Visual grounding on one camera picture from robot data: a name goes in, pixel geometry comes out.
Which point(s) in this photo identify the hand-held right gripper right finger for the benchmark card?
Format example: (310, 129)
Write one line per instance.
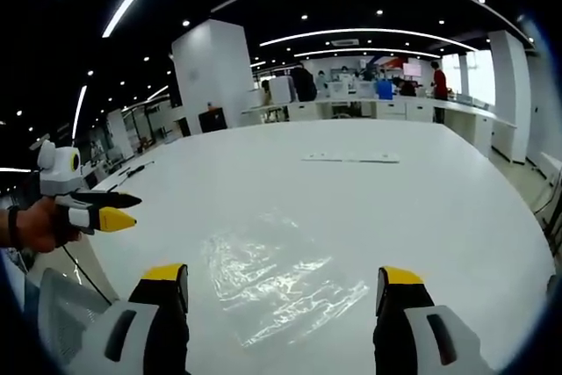
(404, 326)

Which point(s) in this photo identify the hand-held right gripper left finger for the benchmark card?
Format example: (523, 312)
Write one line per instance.
(162, 326)

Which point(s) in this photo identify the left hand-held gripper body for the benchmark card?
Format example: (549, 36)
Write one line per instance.
(59, 170)

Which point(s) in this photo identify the clear food packaging bag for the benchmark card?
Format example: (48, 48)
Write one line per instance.
(281, 283)

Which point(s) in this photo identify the person's left hand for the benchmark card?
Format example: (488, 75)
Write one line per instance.
(41, 228)

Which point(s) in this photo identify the black pen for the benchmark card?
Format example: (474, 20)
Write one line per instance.
(134, 168)

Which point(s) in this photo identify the black wristband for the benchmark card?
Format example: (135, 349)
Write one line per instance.
(13, 226)

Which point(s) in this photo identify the grey mesh chair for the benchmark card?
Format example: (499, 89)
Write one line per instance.
(66, 309)

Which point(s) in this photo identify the black cabinet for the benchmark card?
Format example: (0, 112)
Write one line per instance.
(213, 120)

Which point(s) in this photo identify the white flat sheets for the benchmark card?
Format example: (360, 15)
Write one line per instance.
(351, 157)

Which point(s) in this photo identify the white appliance box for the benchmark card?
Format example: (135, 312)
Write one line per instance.
(281, 91)

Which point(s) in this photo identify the long white counter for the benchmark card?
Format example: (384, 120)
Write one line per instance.
(395, 110)

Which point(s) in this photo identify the blue box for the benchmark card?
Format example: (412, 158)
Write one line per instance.
(385, 89)

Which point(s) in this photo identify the pink wall screen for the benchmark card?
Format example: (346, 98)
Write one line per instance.
(412, 69)

